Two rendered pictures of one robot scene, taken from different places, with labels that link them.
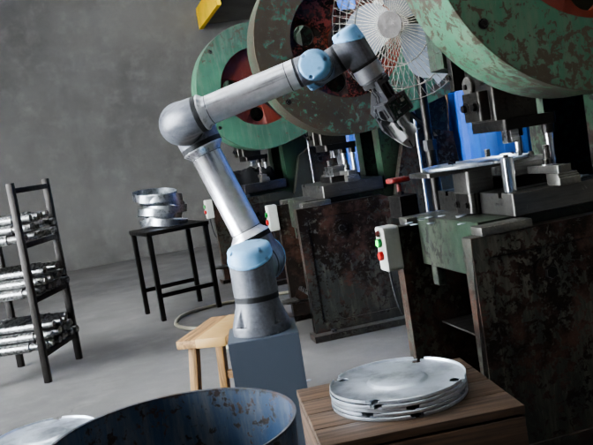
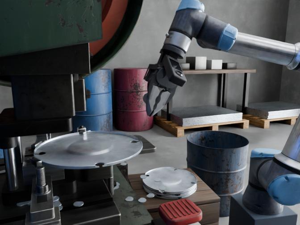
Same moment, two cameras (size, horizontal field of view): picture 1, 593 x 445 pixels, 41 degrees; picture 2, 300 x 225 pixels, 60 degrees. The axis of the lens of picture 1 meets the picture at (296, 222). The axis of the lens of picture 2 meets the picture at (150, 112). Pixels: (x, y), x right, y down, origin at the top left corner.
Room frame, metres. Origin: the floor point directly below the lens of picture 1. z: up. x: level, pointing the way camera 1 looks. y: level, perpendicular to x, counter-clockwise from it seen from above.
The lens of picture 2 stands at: (2.92, -0.45, 1.02)
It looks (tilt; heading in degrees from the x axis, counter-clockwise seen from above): 12 degrees down; 172
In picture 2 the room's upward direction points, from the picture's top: straight up
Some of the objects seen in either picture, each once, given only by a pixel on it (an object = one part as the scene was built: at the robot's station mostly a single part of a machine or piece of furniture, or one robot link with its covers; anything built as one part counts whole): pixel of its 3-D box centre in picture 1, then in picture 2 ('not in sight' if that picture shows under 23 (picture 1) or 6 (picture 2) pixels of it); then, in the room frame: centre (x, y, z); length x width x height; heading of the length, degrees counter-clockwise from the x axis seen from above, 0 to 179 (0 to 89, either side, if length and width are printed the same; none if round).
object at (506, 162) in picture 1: (507, 173); (82, 139); (2.04, -0.56, 0.75); 0.03 x 0.03 x 0.10; 14
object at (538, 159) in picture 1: (514, 164); (43, 161); (2.24, -0.63, 0.76); 0.15 x 0.09 x 0.05; 14
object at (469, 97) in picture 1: (489, 67); (50, 52); (2.23, -0.60, 1.04); 0.17 x 0.15 x 0.30; 104
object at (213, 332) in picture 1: (233, 371); not in sight; (2.76, 0.30, 0.16); 0.34 x 0.24 x 0.34; 165
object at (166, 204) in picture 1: (170, 249); not in sight; (5.00, 0.81, 0.40); 0.45 x 0.40 x 0.79; 26
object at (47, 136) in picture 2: (509, 136); (43, 131); (2.24, -0.63, 0.84); 0.05 x 0.03 x 0.04; 14
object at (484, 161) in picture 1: (474, 162); (90, 146); (2.21, -0.52, 0.78); 0.29 x 0.29 x 0.01
